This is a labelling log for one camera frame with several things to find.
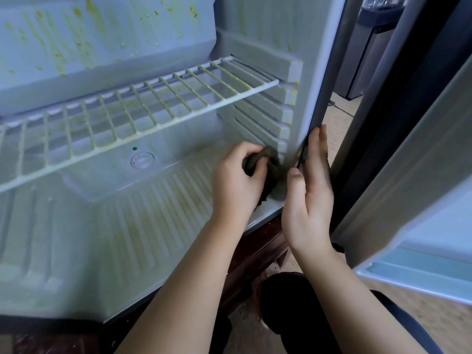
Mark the person's right hand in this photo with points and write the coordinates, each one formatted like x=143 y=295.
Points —
x=310 y=210

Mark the person's left hand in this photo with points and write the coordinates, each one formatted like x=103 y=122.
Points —
x=236 y=188

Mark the dark grey cloth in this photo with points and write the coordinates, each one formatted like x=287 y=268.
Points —
x=262 y=169

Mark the fridge door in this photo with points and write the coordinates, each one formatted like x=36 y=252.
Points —
x=413 y=202

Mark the grey mini fridge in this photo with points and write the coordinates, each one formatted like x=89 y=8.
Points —
x=110 y=239

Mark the person's left forearm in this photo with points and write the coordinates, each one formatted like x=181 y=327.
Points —
x=184 y=298

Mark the person's right forearm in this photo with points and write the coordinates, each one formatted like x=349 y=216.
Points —
x=361 y=313

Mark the person's dark trousers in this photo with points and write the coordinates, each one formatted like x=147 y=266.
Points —
x=295 y=313

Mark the dark red wooden stand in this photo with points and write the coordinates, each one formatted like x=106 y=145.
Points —
x=251 y=261

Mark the dark cabinet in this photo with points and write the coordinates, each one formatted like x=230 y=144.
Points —
x=369 y=51

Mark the small clear water bottle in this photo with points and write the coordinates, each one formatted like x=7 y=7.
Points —
x=394 y=0
x=374 y=2

